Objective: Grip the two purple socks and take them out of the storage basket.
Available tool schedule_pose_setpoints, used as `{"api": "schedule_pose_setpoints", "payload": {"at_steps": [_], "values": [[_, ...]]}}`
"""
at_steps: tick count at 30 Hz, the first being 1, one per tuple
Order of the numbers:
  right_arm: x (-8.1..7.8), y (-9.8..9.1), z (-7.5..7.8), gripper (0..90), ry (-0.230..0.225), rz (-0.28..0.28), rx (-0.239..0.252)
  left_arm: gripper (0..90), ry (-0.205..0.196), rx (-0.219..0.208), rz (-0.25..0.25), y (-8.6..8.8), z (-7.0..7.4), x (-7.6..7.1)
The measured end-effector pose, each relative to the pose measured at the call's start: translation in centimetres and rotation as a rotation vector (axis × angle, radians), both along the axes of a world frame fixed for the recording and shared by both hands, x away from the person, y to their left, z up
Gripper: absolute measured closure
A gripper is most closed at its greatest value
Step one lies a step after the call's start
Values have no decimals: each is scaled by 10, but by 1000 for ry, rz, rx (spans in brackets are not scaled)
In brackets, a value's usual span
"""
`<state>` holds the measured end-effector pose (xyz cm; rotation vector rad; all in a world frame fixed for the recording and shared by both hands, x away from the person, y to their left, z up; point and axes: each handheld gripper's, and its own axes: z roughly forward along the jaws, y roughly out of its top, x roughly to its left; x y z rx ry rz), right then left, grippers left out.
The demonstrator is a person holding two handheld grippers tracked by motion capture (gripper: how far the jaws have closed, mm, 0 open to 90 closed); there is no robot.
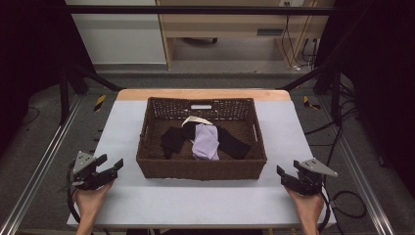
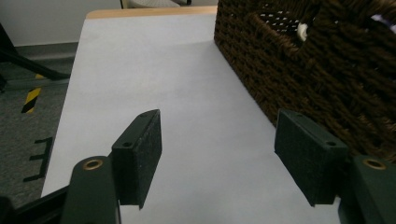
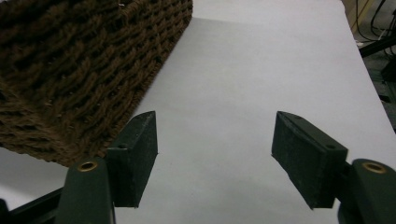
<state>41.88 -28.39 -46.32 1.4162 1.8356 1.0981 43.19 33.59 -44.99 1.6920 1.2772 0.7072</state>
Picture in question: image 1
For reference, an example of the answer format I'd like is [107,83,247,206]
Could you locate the white table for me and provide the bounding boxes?
[66,99,338,230]

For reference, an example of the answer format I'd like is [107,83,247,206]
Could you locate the long black floor cable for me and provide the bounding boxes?
[304,104,360,197]

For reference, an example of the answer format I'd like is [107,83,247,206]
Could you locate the aluminium floor rail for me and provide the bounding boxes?
[316,95,396,235]
[0,94,84,235]

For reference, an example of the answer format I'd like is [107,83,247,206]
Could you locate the black metal stand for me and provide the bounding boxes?
[58,62,122,125]
[276,61,345,127]

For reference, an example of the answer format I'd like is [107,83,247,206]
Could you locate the person's right hand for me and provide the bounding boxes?
[285,187,325,222]

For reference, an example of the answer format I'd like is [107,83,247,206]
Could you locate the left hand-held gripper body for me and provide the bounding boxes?
[69,151,114,191]

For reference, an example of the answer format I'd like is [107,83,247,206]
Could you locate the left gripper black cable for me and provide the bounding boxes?
[66,162,82,226]

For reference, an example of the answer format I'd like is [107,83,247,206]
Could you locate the black curtain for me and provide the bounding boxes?
[0,0,96,158]
[314,0,415,190]

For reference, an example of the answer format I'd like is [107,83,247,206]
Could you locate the looped black floor cable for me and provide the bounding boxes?
[330,190,368,219]

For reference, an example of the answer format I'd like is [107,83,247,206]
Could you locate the hanging desk cables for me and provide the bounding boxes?
[281,2,320,71]

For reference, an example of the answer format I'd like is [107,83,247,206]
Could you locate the cream sock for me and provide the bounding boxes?
[181,115,214,128]

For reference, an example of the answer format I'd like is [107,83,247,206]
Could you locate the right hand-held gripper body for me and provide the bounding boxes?
[285,158,339,197]

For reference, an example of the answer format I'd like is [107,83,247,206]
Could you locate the white cabinet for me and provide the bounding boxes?
[64,0,167,66]

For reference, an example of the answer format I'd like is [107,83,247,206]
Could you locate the brown wicker basket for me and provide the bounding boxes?
[135,96,268,181]

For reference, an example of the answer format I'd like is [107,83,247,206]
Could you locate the thin black floor cable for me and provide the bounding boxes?
[21,106,41,127]

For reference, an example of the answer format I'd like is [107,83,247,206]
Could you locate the light wooden desk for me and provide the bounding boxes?
[156,0,331,71]

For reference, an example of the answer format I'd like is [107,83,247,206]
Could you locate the black sock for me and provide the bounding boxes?
[212,125,252,161]
[161,121,197,161]

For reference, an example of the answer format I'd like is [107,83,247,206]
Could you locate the person's left hand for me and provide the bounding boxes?
[74,181,115,220]

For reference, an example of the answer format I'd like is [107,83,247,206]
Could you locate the lilac sock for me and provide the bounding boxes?
[190,122,220,162]

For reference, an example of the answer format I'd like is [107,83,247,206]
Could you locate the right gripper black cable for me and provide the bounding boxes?
[316,190,333,233]

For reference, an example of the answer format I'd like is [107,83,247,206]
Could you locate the black horizontal frame bar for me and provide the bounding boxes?
[64,4,338,17]

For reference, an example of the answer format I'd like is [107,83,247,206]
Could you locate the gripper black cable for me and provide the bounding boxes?
[316,190,333,233]
[66,162,82,226]

